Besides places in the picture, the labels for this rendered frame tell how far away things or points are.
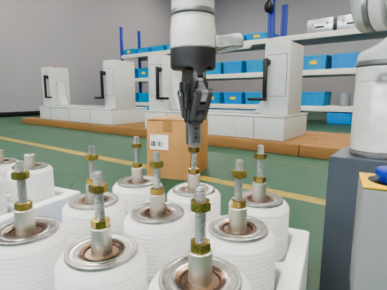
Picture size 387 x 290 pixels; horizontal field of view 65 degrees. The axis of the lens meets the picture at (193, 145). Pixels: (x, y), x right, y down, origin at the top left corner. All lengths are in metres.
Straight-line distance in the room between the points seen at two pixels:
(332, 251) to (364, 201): 0.31
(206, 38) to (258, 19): 9.14
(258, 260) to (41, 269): 0.25
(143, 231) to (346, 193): 0.41
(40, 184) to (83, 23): 7.15
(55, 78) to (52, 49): 2.60
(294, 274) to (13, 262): 0.34
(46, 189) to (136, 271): 0.49
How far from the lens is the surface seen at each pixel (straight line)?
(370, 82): 0.65
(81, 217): 0.47
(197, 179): 0.53
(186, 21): 0.49
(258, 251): 0.37
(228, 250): 0.36
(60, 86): 4.74
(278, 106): 2.37
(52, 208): 0.77
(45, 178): 0.78
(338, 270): 0.72
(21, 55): 6.99
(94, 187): 0.32
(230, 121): 2.47
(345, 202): 0.66
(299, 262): 0.49
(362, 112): 0.66
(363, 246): 0.43
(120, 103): 3.56
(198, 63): 0.48
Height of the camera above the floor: 0.42
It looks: 9 degrees down
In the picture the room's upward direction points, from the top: straight up
